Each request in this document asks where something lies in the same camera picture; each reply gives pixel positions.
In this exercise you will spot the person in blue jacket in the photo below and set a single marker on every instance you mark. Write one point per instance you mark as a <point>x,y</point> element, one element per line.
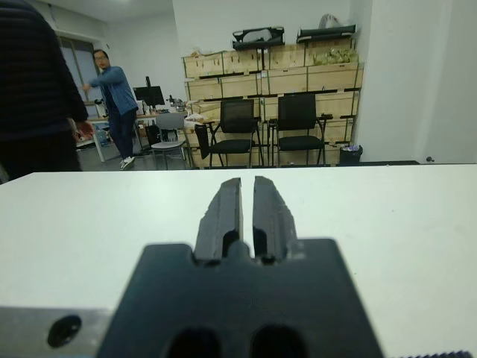
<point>117,93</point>

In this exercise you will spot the hand of dark-sweater person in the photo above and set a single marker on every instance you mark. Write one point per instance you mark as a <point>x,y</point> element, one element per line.
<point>83,129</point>

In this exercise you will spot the black desk instrument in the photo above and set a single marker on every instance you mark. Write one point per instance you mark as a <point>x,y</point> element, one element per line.
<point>176,104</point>

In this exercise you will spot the white office desk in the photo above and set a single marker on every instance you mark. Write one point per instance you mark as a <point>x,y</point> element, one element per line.
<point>98,153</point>

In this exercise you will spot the black floor bag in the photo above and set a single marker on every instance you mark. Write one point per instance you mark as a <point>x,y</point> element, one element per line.
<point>153,136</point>

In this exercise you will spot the person in dark sweater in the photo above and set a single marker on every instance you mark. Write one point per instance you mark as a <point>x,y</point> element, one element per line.
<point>33,93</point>

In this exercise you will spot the blue water jug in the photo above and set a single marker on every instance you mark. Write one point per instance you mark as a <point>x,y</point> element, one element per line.
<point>108,136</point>

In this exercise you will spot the grey plastic chair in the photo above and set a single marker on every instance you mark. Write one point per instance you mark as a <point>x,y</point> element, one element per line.
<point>169,121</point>

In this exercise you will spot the black mesh chair with tablet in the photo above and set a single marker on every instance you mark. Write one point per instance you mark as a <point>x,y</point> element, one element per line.
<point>233,145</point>

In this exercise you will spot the translucent plastic bag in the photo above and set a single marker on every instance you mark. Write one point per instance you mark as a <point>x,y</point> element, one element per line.
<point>329,20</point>

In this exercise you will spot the black computer monitor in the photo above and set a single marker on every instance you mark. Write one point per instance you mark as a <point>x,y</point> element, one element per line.
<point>149,95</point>

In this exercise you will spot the black trash bin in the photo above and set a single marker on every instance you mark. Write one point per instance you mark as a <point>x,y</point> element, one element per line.
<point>350,154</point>

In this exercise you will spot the bag of green items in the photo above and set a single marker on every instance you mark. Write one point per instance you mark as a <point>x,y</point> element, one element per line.
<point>335,56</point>

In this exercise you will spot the hand of blue-jacket person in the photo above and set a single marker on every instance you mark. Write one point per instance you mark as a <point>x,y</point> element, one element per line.
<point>86,88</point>

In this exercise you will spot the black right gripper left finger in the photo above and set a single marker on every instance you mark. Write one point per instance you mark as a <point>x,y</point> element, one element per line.
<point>223,216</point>

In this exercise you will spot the wooden shipping crate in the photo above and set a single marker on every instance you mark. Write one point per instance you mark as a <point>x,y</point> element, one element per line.
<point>311,46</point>
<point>244,62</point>
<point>337,102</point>
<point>285,82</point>
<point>333,77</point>
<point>203,66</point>
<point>287,57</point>
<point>203,88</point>
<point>337,130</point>
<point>241,85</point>
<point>203,106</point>

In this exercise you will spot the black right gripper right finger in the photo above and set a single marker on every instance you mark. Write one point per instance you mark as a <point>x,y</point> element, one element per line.
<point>270,220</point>

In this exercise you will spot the white plastic bag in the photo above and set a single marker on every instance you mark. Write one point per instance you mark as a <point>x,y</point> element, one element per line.
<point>194,117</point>

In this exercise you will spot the black folded cot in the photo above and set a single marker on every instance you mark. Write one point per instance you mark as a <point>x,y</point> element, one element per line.
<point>277,37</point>
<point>324,33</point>

